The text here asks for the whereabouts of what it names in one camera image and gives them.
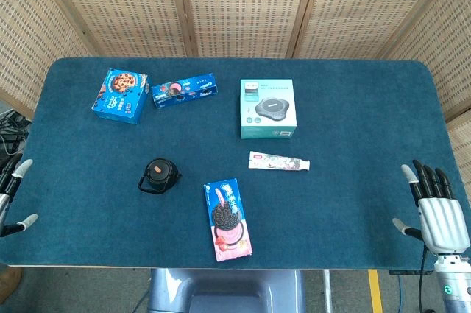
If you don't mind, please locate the white floral toothpaste tube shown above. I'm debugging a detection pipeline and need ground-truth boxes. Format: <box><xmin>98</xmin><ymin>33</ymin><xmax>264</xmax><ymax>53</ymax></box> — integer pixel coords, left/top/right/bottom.
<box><xmin>247</xmin><ymin>150</ymin><xmax>311</xmax><ymax>172</ymax></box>

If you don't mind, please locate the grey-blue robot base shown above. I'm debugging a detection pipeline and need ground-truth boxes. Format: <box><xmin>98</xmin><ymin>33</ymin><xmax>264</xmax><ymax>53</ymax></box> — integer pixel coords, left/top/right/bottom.
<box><xmin>146</xmin><ymin>267</ymin><xmax>306</xmax><ymax>313</ymax></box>

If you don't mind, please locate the teal speakerphone box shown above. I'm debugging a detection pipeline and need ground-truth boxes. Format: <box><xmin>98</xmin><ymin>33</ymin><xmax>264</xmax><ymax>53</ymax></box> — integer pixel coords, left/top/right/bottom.
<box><xmin>239</xmin><ymin>78</ymin><xmax>298</xmax><ymax>140</ymax></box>

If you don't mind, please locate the blue table mat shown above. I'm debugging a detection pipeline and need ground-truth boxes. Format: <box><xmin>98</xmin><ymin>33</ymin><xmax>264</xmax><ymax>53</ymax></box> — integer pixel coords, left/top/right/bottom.
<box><xmin>0</xmin><ymin>56</ymin><xmax>471</xmax><ymax>270</ymax></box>

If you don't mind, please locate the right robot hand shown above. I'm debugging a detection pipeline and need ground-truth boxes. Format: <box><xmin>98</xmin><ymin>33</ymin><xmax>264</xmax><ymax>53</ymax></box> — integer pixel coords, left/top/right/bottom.
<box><xmin>392</xmin><ymin>159</ymin><xmax>471</xmax><ymax>256</ymax></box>

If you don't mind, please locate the small black teapot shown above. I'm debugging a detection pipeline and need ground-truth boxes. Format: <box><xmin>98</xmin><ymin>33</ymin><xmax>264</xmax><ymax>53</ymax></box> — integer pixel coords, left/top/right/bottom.
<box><xmin>138</xmin><ymin>158</ymin><xmax>183</xmax><ymax>194</ymax></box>

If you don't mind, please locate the black cable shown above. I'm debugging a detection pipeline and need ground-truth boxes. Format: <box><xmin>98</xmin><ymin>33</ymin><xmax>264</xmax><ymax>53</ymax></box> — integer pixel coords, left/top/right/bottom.
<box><xmin>418</xmin><ymin>248</ymin><xmax>430</xmax><ymax>313</ymax></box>

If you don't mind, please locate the bundle of floor cables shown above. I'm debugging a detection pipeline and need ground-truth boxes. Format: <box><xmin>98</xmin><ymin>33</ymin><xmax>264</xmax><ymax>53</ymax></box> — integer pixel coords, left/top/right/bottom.
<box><xmin>0</xmin><ymin>108</ymin><xmax>32</xmax><ymax>166</ymax></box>

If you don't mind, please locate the pink strawberry Oreo box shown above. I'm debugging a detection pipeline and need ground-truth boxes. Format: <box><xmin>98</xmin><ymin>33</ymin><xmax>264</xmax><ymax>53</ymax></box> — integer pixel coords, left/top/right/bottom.
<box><xmin>202</xmin><ymin>177</ymin><xmax>254</xmax><ymax>263</ymax></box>

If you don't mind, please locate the long blue Oreo box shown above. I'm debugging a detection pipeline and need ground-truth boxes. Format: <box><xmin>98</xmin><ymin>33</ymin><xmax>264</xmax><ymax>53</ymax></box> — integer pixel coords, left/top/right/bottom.
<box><xmin>151</xmin><ymin>73</ymin><xmax>219</xmax><ymax>110</ymax></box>

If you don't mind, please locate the blue chocolate chip cookie box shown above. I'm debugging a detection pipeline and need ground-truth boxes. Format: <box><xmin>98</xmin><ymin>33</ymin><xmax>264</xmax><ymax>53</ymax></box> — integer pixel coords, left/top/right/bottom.
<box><xmin>91</xmin><ymin>68</ymin><xmax>149</xmax><ymax>125</ymax></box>

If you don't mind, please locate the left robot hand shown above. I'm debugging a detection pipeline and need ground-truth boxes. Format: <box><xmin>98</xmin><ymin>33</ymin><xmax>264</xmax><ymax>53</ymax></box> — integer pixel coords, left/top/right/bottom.
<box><xmin>0</xmin><ymin>153</ymin><xmax>40</xmax><ymax>238</ymax></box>

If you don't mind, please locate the woven bamboo folding screen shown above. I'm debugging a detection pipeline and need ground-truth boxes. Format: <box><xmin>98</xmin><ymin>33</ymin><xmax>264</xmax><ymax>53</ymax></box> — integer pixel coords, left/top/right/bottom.
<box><xmin>0</xmin><ymin>0</ymin><xmax>471</xmax><ymax>196</ymax></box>

